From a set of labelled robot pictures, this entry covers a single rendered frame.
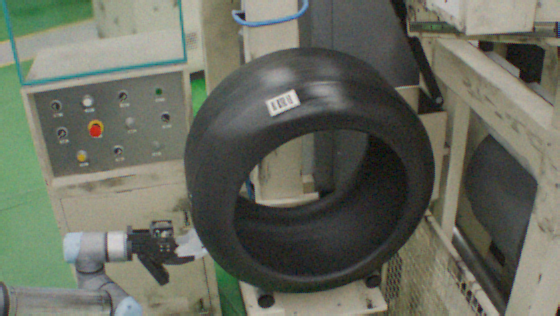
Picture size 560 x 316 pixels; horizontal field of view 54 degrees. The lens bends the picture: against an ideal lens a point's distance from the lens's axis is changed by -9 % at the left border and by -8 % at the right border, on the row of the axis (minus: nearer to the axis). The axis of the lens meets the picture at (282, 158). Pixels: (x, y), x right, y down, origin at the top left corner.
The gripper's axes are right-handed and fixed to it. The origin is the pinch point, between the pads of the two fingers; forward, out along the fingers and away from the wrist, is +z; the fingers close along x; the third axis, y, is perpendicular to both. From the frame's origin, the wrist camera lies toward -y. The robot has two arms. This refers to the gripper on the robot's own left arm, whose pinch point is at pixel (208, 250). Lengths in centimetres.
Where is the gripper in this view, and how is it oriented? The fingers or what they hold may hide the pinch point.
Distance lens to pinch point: 146.8
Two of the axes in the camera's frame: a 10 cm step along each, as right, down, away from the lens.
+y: 0.8, -8.7, -4.9
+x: -2.0, -4.9, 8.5
